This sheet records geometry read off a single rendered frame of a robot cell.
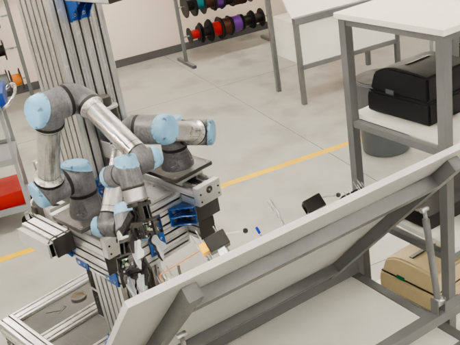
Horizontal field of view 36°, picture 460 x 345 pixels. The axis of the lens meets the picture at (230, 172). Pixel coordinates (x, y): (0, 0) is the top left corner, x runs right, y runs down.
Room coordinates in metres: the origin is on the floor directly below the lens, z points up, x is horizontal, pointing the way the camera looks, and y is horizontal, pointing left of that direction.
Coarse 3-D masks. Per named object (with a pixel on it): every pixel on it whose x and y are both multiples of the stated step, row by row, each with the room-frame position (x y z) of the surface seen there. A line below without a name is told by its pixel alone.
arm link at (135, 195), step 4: (136, 188) 1.99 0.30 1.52; (140, 188) 1.99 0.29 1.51; (144, 188) 2.01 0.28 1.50; (124, 192) 1.99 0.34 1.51; (128, 192) 1.98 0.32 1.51; (132, 192) 1.98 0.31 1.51; (136, 192) 1.98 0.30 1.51; (140, 192) 1.99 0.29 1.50; (144, 192) 2.00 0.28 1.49; (124, 196) 1.99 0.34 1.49; (128, 196) 1.98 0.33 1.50; (132, 196) 1.98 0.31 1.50; (136, 196) 1.98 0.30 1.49; (140, 196) 1.98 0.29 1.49; (144, 196) 1.99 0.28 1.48; (124, 200) 2.01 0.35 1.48; (128, 200) 1.98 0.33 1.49; (132, 200) 1.97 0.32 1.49; (136, 200) 1.97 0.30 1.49; (140, 200) 1.98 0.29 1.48
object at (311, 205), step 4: (312, 196) 1.75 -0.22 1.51; (316, 196) 1.75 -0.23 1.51; (320, 196) 1.74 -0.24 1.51; (324, 196) 1.76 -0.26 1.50; (328, 196) 1.76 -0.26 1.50; (308, 200) 1.74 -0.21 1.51; (312, 200) 1.74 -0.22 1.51; (316, 200) 1.74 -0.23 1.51; (320, 200) 1.74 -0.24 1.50; (304, 204) 1.73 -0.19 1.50; (308, 204) 1.73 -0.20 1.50; (312, 204) 1.73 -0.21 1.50; (316, 204) 1.73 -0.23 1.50; (320, 204) 1.73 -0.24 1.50; (324, 204) 1.73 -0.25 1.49; (304, 208) 1.76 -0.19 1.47; (308, 208) 1.72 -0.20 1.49; (312, 208) 1.72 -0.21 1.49; (316, 208) 1.72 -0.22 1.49; (308, 212) 1.72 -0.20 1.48
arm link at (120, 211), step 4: (116, 204) 2.23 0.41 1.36; (120, 204) 2.22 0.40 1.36; (124, 204) 2.22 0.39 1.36; (116, 208) 2.21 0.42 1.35; (120, 208) 2.21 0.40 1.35; (124, 208) 2.20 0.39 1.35; (128, 208) 2.21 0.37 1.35; (132, 208) 2.22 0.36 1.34; (116, 212) 2.20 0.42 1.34; (120, 212) 2.19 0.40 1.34; (124, 212) 2.19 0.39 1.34; (128, 212) 2.19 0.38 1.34; (116, 216) 2.19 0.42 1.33; (120, 216) 2.18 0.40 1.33; (124, 216) 2.18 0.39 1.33; (116, 220) 2.18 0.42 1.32; (120, 220) 2.17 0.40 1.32; (116, 224) 2.17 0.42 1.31; (120, 224) 2.16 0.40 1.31; (116, 228) 2.16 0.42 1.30; (116, 232) 2.16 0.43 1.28
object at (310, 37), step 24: (288, 0) 6.73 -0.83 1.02; (312, 0) 6.77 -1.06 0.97; (336, 0) 6.82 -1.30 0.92; (360, 0) 6.86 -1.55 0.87; (288, 24) 6.76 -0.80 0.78; (312, 24) 6.63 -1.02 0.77; (336, 24) 6.72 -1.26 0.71; (288, 48) 6.82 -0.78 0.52; (312, 48) 6.62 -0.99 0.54; (336, 48) 6.71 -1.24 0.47; (360, 48) 6.81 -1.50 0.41
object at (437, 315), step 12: (432, 300) 1.80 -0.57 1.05; (456, 300) 1.85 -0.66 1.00; (432, 312) 1.81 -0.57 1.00; (444, 312) 1.80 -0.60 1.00; (456, 312) 1.82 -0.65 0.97; (408, 324) 1.77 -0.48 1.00; (420, 324) 1.76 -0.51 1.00; (432, 324) 1.77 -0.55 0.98; (396, 336) 1.72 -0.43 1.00; (408, 336) 1.72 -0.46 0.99; (420, 336) 1.74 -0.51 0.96
